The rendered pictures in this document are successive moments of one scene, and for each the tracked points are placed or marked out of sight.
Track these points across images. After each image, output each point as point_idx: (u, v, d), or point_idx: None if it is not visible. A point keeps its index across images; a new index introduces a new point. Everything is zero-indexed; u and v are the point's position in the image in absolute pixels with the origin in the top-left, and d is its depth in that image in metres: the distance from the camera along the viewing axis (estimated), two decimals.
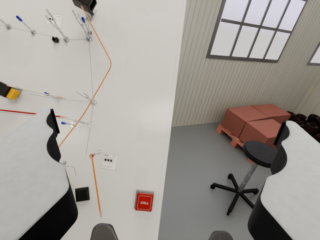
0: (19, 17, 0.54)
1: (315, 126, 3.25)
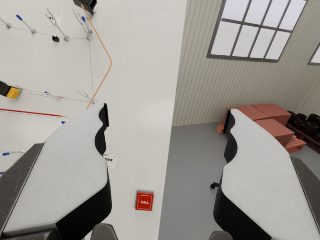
0: (19, 16, 0.54)
1: (315, 125, 3.25)
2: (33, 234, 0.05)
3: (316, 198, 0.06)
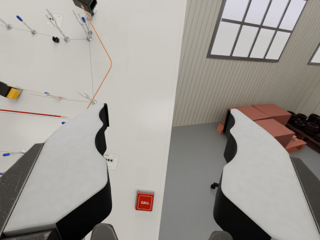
0: (19, 17, 0.54)
1: (315, 125, 3.25)
2: (33, 234, 0.05)
3: (316, 198, 0.06)
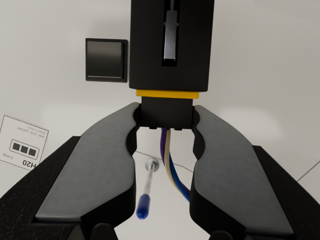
0: None
1: None
2: (60, 223, 0.05)
3: (278, 182, 0.07)
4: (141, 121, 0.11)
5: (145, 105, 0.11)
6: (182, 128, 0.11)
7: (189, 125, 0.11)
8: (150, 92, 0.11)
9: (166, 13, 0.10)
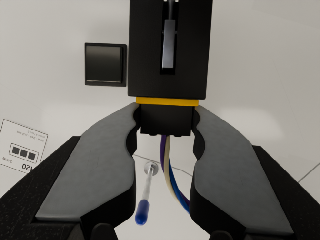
0: None
1: None
2: (60, 223, 0.05)
3: (278, 182, 0.07)
4: (141, 128, 0.11)
5: (145, 112, 0.11)
6: (181, 135, 0.11)
7: (188, 132, 0.11)
8: (150, 100, 0.11)
9: (165, 22, 0.10)
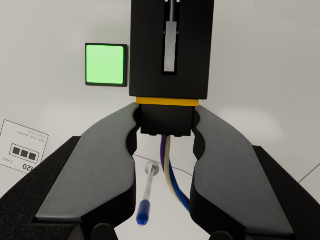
0: None
1: None
2: (60, 223, 0.05)
3: (278, 182, 0.07)
4: (141, 128, 0.11)
5: (145, 112, 0.11)
6: (181, 135, 0.11)
7: (188, 131, 0.11)
8: (150, 100, 0.11)
9: (166, 25, 0.10)
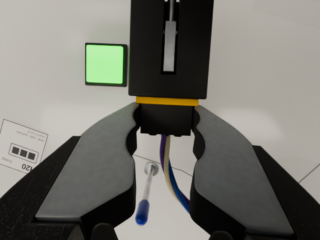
0: None
1: None
2: (60, 223, 0.05)
3: (278, 182, 0.07)
4: (141, 128, 0.11)
5: (145, 112, 0.11)
6: (181, 135, 0.11)
7: (188, 131, 0.11)
8: (150, 99, 0.11)
9: (165, 24, 0.10)
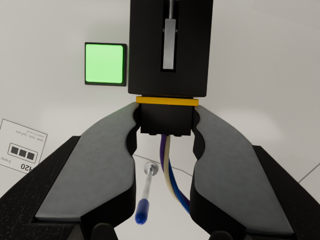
0: None
1: None
2: (60, 223, 0.05)
3: (279, 182, 0.07)
4: (141, 128, 0.11)
5: (145, 112, 0.11)
6: (181, 134, 0.11)
7: (188, 131, 0.11)
8: (150, 99, 0.11)
9: (165, 22, 0.10)
